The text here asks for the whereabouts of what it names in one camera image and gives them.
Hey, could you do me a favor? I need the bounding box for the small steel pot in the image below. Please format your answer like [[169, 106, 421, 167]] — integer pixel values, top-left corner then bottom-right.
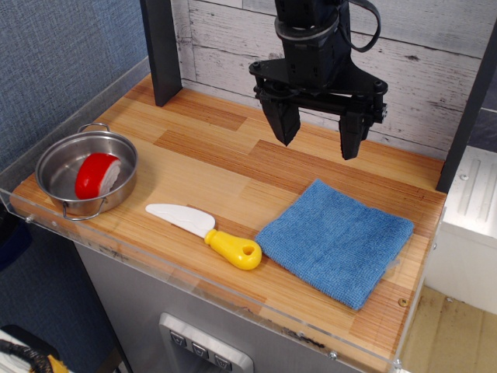
[[35, 123, 138, 221]]

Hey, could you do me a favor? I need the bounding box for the white ridged side counter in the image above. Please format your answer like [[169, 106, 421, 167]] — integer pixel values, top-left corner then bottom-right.
[[443, 146, 496, 249]]

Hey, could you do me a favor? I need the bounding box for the dark frame post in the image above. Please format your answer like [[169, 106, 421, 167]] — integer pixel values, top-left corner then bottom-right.
[[436, 24, 496, 193], [140, 0, 182, 106]]

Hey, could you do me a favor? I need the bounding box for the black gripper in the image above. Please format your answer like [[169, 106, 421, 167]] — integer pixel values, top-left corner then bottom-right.
[[249, 29, 388, 160]]

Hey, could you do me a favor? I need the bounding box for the yellow handled toy knife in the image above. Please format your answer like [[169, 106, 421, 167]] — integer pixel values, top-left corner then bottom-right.
[[145, 204, 262, 270]]

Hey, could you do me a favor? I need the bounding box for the silver cabinet control panel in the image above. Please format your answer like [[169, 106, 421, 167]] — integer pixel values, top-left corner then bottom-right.
[[158, 312, 255, 372]]

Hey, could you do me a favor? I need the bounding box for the dark left frame post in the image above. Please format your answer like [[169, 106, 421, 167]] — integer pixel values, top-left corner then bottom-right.
[[140, 0, 182, 106]]

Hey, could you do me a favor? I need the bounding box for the clear acrylic table guard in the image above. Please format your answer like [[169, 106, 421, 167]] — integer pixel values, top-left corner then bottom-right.
[[7, 78, 445, 372]]

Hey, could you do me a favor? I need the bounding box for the red white toy food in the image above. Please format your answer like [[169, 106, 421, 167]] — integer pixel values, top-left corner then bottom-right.
[[75, 153, 121, 200]]

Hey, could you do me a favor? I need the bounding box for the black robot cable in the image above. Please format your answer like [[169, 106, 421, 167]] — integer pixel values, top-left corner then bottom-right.
[[333, 0, 382, 54]]

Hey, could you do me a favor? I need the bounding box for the dark right frame post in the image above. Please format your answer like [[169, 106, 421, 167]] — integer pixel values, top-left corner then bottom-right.
[[436, 24, 496, 193]]

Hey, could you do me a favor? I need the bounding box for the black yellow woven object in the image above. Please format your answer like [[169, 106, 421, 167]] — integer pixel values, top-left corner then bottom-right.
[[1, 340, 69, 373]]

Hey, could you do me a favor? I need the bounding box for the blue folded cloth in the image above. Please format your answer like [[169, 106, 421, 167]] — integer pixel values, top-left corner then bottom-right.
[[255, 180, 414, 310]]

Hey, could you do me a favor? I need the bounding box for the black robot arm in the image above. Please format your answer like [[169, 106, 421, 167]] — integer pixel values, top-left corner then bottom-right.
[[249, 1, 388, 160]]

